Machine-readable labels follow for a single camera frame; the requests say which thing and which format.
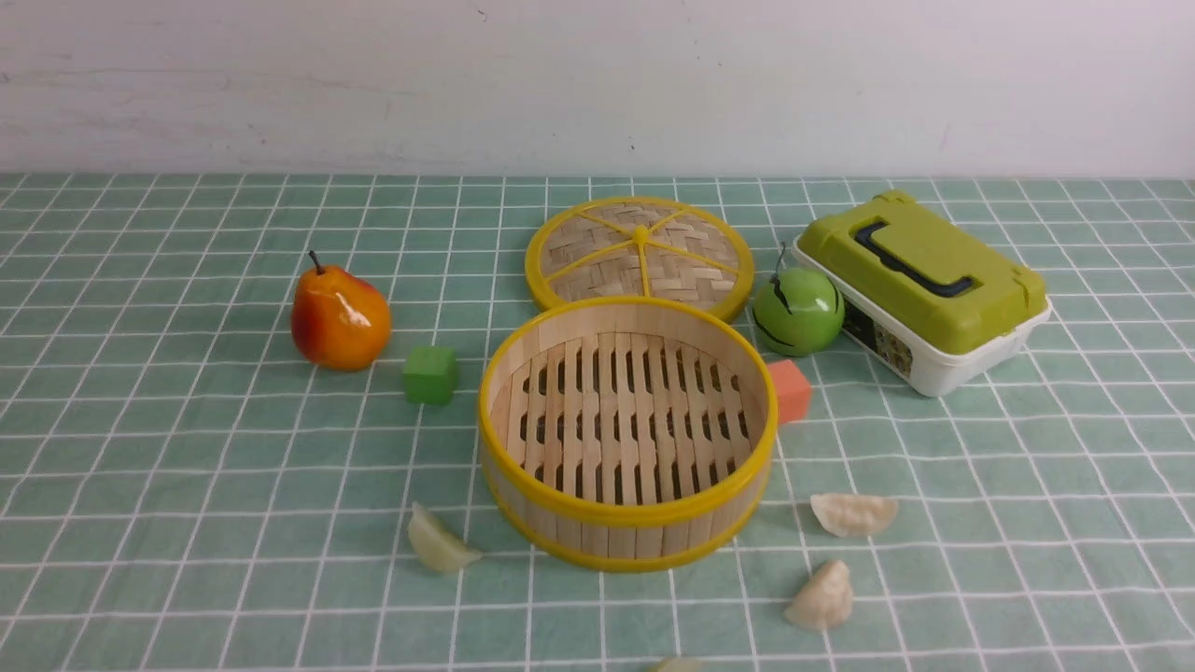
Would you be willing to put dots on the pale green dumpling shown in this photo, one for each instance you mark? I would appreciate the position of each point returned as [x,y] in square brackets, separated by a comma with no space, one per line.
[435,546]

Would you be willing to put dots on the white dumpling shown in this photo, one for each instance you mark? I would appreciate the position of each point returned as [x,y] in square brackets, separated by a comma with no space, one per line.
[853,516]
[825,601]

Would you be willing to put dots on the pale dumpling bottom edge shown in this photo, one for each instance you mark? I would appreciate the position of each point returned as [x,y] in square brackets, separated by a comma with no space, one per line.
[678,664]

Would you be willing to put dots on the woven bamboo steamer lid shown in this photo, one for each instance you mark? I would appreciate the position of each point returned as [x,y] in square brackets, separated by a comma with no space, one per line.
[640,245]

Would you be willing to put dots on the bamboo steamer tray yellow rim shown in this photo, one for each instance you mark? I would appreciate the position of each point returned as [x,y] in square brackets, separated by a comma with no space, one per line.
[627,434]

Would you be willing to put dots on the green wooden cube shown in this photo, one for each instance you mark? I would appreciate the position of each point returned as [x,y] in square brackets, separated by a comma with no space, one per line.
[430,375]

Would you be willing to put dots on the green toy apple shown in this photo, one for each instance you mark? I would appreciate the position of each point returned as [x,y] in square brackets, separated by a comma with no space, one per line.
[797,311]

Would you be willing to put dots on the orange foam block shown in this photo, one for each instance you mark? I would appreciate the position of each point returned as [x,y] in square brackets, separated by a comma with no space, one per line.
[792,390]

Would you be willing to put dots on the orange red toy pear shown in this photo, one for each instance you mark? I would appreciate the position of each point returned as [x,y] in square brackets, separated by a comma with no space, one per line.
[339,321]

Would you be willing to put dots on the green lidded white box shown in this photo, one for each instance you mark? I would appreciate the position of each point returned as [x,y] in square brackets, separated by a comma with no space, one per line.
[935,304]

